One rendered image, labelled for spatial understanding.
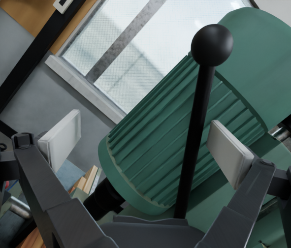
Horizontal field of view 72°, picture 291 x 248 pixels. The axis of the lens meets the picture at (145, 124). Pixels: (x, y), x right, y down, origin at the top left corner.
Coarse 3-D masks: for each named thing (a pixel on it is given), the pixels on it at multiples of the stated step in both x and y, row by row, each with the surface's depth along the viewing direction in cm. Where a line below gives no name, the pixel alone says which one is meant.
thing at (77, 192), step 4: (76, 188) 43; (72, 192) 42; (76, 192) 42; (80, 192) 43; (84, 192) 43; (72, 196) 40; (76, 196) 41; (80, 196) 42; (84, 196) 43; (88, 196) 43; (80, 200) 41; (112, 212) 45; (104, 216) 43; (108, 216) 44; (112, 216) 45; (100, 220) 41; (104, 220) 42; (108, 220) 43
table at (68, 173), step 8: (64, 168) 69; (72, 168) 72; (64, 176) 66; (72, 176) 69; (80, 176) 72; (64, 184) 64; (72, 184) 66; (24, 200) 50; (8, 216) 45; (16, 216) 46; (0, 224) 43; (8, 224) 44; (16, 224) 45; (0, 232) 42; (8, 232) 43; (16, 232) 44; (0, 240) 41; (8, 240) 42
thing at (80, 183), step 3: (81, 177) 66; (78, 180) 66; (81, 180) 65; (84, 180) 66; (75, 183) 67; (78, 183) 63; (81, 183) 64; (84, 183) 65; (75, 186) 63; (78, 186) 62; (81, 186) 63
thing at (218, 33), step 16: (208, 32) 16; (224, 32) 15; (192, 48) 17; (208, 48) 16; (224, 48) 16; (208, 64) 17; (208, 80) 17; (208, 96) 18; (192, 112) 19; (192, 128) 19; (192, 144) 20; (192, 160) 20; (192, 176) 21; (176, 208) 23
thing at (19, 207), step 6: (12, 198) 42; (12, 204) 42; (18, 204) 42; (24, 204) 43; (12, 210) 42; (18, 210) 42; (24, 210) 43; (30, 210) 43; (24, 216) 42; (30, 216) 43; (24, 222) 45; (30, 222) 39; (24, 228) 40; (30, 228) 39; (18, 234) 40; (24, 234) 40; (12, 240) 41; (18, 240) 40; (12, 246) 41
